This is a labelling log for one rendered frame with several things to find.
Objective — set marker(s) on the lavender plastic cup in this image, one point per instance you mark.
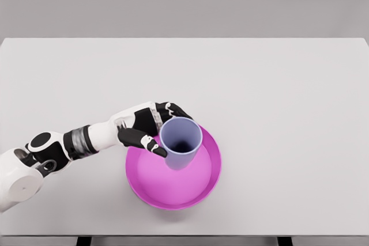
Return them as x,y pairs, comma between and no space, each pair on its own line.
180,148

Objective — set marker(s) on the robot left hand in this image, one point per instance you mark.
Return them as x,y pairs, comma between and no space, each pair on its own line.
144,119

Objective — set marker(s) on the magenta round plate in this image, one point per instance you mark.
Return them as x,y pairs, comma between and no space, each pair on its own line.
176,182

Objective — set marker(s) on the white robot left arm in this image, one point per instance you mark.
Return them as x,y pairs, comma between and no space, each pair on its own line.
72,142

